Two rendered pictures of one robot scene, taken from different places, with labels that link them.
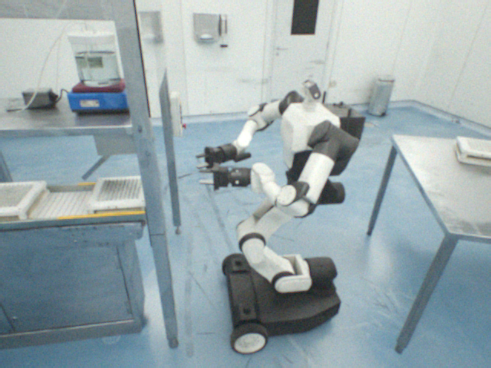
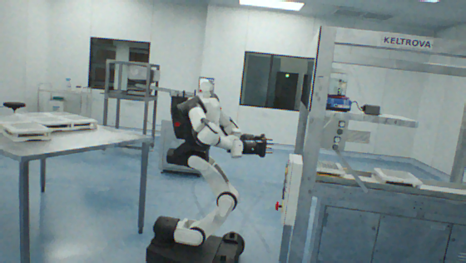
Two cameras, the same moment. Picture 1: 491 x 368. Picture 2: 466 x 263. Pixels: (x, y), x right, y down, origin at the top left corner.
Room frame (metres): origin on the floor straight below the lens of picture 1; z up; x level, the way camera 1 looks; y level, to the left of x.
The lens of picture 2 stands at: (3.45, 0.58, 1.40)
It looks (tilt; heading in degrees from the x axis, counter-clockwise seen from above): 9 degrees down; 197
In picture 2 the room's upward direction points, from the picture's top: 6 degrees clockwise
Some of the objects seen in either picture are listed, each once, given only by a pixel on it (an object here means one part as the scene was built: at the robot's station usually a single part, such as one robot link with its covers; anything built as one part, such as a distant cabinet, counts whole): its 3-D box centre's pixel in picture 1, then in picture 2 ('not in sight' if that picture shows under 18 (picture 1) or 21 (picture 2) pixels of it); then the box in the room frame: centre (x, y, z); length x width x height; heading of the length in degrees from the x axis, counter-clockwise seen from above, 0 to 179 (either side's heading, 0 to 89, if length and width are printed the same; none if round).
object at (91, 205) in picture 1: (120, 191); (323, 166); (1.19, 0.53, 0.90); 0.25 x 0.24 x 0.02; 10
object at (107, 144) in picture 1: (121, 129); (327, 131); (1.32, 0.53, 1.14); 0.22 x 0.11 x 0.20; 99
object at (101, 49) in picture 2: not in sight; (118, 65); (-2.82, -4.07, 1.43); 1.32 x 0.01 x 1.11; 107
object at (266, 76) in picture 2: not in sight; (274, 81); (-3.79, -0.84, 1.43); 1.38 x 0.01 x 1.16; 107
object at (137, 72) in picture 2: not in sight; (144, 111); (-1.22, -2.34, 0.75); 1.43 x 1.06 x 1.50; 107
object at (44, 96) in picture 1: (42, 97); (369, 109); (1.21, 0.76, 1.30); 0.12 x 0.07 x 0.06; 99
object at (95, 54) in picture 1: (95, 55); (335, 80); (1.22, 0.53, 1.46); 0.15 x 0.15 x 0.19
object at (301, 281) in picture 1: (288, 272); (191, 231); (1.32, -0.30, 0.28); 0.21 x 0.20 x 0.13; 99
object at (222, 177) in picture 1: (227, 177); (255, 141); (1.19, 0.05, 0.99); 0.12 x 0.10 x 0.13; 90
